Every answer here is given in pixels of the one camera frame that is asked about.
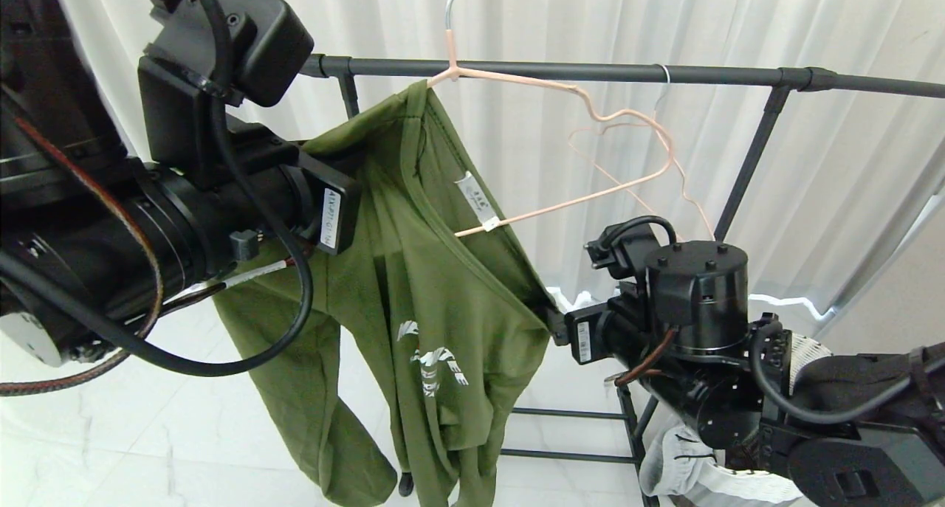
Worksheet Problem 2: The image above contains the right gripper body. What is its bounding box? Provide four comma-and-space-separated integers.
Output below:
563, 284, 652, 366

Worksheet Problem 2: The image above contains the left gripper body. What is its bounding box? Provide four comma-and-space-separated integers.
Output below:
137, 139, 362, 297

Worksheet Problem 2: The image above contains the pale grey garment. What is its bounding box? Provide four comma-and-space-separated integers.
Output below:
639, 418, 721, 497

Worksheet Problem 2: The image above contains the green sleeveless shirt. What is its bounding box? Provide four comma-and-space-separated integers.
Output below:
214, 79, 558, 507

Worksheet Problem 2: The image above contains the pink clothes hanger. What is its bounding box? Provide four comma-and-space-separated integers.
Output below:
568, 64, 717, 242
427, 0, 676, 238

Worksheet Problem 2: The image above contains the white laundry basket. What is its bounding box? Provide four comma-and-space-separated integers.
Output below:
668, 335, 834, 507

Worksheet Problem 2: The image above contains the black clothes rack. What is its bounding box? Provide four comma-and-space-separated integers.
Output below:
299, 53, 945, 507

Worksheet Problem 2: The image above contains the white curtain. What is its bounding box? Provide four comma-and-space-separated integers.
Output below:
55, 0, 945, 316

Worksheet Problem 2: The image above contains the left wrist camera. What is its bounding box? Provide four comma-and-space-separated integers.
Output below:
137, 0, 315, 190

